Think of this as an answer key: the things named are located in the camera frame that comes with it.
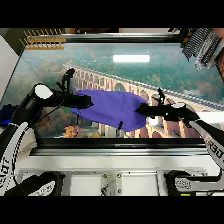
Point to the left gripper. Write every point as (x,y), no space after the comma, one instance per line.
(78,101)

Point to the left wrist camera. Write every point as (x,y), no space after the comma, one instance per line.
(68,78)

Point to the black and white patterned garment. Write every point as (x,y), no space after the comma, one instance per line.
(200,43)

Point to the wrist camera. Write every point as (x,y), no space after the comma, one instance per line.
(161,96)
(68,78)

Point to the beige garment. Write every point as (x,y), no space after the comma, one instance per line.
(28,141)

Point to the purple garment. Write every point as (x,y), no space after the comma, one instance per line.
(110,110)

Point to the blue garment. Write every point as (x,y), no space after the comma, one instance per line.
(6,115)

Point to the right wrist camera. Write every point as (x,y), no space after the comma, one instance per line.
(161,96)

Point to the silver frame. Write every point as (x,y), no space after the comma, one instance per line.
(133,151)

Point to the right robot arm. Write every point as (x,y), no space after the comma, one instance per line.
(181,113)

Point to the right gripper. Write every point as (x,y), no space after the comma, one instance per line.
(151,111)

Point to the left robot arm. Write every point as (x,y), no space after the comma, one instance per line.
(28,108)

